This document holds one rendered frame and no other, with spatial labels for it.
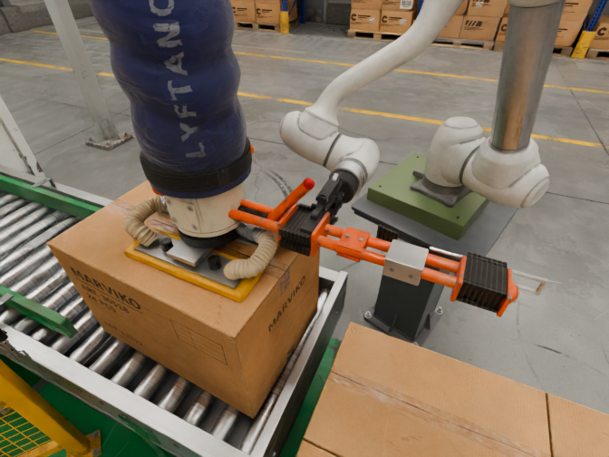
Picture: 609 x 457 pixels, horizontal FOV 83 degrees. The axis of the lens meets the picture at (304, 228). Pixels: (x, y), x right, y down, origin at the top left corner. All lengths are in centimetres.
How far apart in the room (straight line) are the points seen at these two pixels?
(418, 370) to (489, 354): 86
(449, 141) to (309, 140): 51
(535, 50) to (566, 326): 162
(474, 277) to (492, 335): 142
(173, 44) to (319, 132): 46
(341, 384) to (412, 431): 22
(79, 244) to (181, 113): 54
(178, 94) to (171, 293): 43
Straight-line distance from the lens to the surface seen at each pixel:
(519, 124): 109
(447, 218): 128
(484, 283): 66
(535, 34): 98
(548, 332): 223
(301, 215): 73
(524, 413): 124
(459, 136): 126
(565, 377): 211
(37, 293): 163
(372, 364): 116
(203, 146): 66
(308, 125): 95
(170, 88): 62
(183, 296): 81
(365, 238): 69
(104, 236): 105
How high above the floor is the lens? 155
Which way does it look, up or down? 40 degrees down
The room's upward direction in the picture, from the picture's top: straight up
